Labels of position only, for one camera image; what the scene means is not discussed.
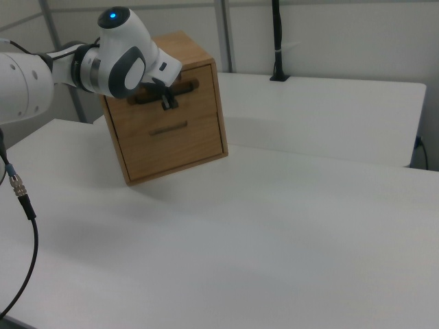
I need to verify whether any black power cable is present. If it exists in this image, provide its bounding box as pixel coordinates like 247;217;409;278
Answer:
414;136;429;171

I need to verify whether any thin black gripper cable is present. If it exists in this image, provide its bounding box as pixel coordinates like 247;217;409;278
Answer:
0;38;102;58

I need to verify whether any wide grey partition post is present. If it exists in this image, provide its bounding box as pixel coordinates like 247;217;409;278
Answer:
213;0;238;74

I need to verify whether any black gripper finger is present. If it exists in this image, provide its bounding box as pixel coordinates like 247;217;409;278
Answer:
160;93;180;112

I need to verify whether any wooden drawer with black handle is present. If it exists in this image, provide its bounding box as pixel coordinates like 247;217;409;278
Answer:
102;63;221;138

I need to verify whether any black pole with clamp base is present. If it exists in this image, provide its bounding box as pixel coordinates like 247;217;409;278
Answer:
269;0;292;82

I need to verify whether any wooden drawer cabinet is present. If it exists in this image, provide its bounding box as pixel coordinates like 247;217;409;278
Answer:
99;29;229;187

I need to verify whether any slim grey partition post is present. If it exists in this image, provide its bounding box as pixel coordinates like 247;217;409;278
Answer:
38;0;87;123

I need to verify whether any wooden drawer with slot handle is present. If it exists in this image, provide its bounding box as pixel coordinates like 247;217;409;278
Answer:
115;112;226;183

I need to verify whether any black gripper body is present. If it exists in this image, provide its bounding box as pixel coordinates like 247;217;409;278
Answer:
138;77;169;99

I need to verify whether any black cable with metal connector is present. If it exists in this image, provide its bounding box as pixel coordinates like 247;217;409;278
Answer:
0;128;40;320

